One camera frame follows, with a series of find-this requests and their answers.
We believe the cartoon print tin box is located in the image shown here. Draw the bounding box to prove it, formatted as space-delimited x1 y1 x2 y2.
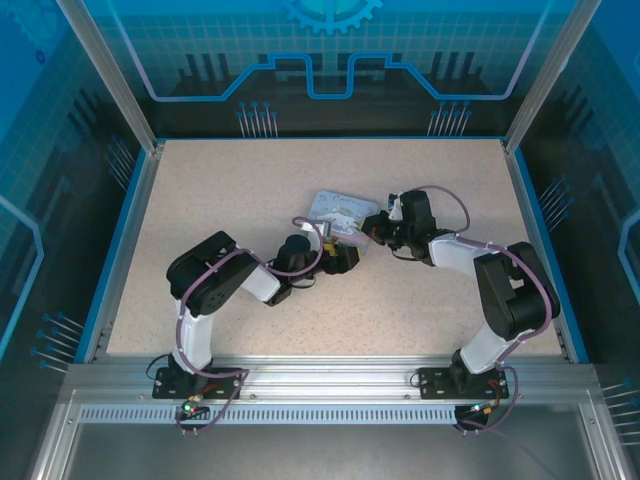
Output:
303 188 377 254

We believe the long aluminium base rail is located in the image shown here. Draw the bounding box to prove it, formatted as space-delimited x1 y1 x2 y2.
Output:
64 355 601 401

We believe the aluminium table side rail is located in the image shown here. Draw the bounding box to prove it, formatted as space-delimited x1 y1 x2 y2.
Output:
74 142 166 364
502 139 591 364

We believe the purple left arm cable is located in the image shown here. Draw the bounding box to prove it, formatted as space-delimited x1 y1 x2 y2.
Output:
174 215 324 436

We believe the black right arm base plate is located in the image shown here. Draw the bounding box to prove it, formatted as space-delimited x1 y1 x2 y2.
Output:
417 367 511 401

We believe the slotted grey cable duct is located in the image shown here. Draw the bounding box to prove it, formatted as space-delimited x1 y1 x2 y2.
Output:
78 405 489 425

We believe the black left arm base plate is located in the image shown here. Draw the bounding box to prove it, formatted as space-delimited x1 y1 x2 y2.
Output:
152 367 244 401

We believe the grey metal base frame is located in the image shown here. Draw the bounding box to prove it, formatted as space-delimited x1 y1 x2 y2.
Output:
29 389 640 480

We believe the aluminium frame post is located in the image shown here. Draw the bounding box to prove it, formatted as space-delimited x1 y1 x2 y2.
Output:
55 0 166 154
502 0 601 154

